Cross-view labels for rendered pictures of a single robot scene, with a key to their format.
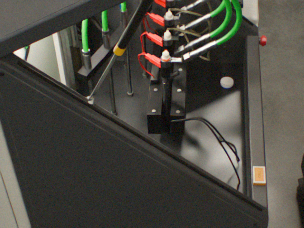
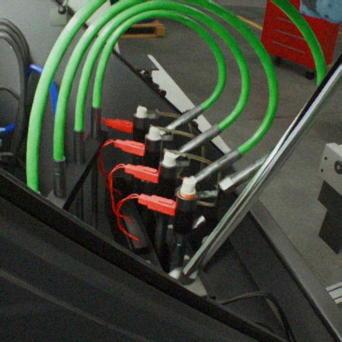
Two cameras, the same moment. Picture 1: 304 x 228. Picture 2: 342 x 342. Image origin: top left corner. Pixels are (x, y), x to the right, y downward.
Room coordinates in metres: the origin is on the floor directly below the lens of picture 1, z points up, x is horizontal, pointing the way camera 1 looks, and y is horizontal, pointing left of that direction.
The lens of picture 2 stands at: (0.81, 0.22, 1.48)
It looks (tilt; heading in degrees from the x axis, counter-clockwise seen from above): 32 degrees down; 333
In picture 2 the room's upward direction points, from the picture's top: 7 degrees clockwise
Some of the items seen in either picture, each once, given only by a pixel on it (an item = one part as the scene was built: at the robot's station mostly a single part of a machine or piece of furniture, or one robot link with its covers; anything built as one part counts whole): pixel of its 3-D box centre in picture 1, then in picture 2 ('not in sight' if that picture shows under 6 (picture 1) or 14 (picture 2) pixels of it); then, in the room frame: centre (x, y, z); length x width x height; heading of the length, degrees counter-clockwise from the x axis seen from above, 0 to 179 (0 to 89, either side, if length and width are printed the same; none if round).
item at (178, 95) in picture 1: (169, 87); (150, 260); (1.37, -0.04, 0.91); 0.34 x 0.10 x 0.15; 175
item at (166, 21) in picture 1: (173, 46); (155, 190); (1.41, -0.06, 1.03); 0.05 x 0.03 x 0.21; 85
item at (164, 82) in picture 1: (170, 87); (185, 252); (1.25, -0.04, 1.03); 0.05 x 0.03 x 0.21; 85
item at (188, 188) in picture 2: (165, 56); (187, 190); (1.25, -0.03, 1.14); 0.02 x 0.02 x 0.03
